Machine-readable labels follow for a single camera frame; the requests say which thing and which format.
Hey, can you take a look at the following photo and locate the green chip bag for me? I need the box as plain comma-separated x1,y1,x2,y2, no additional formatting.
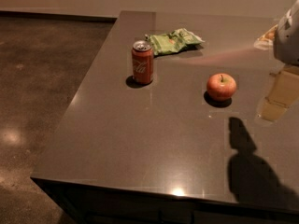
145,28,204,56

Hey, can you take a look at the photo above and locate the red coke can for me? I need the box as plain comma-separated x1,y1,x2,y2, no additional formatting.
132,40,153,85

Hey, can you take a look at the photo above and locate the yellow snack bag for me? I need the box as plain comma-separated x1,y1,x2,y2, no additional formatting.
253,25,278,50

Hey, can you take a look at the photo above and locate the red apple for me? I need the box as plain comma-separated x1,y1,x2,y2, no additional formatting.
206,73,237,102

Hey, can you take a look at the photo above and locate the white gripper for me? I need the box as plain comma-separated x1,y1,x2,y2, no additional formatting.
258,0,299,122

